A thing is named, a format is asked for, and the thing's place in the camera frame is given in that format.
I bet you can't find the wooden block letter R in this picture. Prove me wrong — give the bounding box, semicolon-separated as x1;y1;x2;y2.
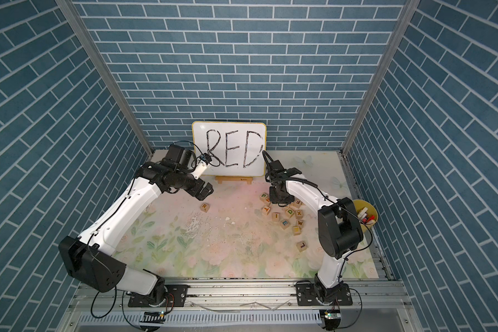
200;203;210;212

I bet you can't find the wooden block letter D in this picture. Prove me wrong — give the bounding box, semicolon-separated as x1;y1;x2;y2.
284;208;295;219

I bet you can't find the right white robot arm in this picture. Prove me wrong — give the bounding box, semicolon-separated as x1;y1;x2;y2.
262;151;367;293

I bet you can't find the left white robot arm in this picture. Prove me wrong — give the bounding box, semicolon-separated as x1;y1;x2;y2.
59;144;214;301

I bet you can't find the wooden block letter L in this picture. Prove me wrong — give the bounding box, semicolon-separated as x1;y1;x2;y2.
296;241;308;253

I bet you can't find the wooden whiteboard stand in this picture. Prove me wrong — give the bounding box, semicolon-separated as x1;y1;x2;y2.
215;176;253;185

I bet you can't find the white RED whiteboard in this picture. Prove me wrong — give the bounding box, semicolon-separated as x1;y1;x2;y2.
192;121;267;177

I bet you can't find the yellow cup with markers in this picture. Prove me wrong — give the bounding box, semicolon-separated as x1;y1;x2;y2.
353;199;378;229

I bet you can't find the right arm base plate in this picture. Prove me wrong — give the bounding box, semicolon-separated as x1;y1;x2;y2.
294;280;353;307

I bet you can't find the aluminium front rail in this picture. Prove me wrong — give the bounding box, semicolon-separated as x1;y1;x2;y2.
70;277;412;312

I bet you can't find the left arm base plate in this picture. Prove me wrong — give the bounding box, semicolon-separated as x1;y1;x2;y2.
128;284;189;309

